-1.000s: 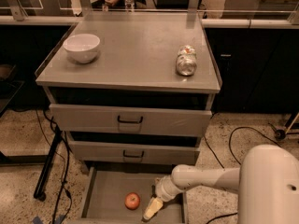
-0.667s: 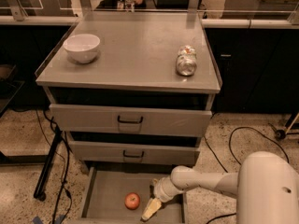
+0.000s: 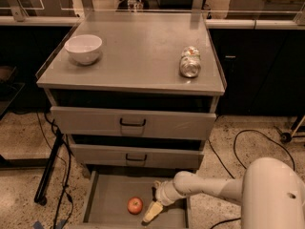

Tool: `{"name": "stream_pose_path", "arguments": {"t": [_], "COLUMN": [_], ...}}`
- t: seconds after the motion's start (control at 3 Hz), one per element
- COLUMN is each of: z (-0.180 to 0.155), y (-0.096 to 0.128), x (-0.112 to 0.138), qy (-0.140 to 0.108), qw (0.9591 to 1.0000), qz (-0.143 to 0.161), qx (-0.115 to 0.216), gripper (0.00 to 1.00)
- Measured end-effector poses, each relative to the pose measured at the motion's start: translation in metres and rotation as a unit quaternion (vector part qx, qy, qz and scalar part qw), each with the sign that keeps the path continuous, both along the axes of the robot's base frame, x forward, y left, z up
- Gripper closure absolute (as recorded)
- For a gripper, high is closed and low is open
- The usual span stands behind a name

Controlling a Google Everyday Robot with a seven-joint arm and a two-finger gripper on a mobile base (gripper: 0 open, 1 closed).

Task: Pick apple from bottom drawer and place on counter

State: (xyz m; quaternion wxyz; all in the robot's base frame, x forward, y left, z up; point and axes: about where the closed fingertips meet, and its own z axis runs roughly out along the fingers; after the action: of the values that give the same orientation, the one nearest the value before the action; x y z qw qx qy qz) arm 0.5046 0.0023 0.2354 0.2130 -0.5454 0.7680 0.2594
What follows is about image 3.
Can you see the silver soda can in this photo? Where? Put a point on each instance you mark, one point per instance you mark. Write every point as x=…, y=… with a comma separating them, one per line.
x=190, y=62

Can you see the clear plastic water bottle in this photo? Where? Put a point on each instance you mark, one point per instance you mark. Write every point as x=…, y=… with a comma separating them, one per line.
x=132, y=5

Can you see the black caster wheel right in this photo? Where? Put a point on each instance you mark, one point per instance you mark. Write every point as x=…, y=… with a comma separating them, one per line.
x=285, y=137

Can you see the bottom grey open drawer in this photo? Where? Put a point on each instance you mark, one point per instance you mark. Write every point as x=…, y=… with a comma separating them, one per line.
x=105, y=206

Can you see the black table leg with caster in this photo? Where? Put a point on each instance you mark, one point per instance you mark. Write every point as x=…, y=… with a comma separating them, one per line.
x=40, y=196

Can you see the top grey drawer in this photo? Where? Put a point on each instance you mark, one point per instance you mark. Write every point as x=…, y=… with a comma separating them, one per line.
x=133, y=123

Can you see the white ceramic bowl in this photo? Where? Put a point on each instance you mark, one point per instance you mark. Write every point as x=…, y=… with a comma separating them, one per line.
x=84, y=49

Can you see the grey metal drawer cabinet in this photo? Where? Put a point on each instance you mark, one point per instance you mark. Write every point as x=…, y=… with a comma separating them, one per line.
x=138, y=68

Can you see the red apple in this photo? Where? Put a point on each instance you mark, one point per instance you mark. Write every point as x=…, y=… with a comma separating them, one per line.
x=135, y=205

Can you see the white horizontal rail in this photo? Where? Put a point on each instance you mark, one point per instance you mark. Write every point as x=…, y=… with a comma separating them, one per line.
x=211, y=23

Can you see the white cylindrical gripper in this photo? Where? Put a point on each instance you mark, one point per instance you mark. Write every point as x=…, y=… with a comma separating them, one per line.
x=162, y=194

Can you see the middle grey drawer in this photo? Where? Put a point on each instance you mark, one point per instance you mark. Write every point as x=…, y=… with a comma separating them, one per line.
x=138, y=151

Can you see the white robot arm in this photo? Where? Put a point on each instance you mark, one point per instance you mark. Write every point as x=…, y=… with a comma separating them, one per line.
x=271, y=195

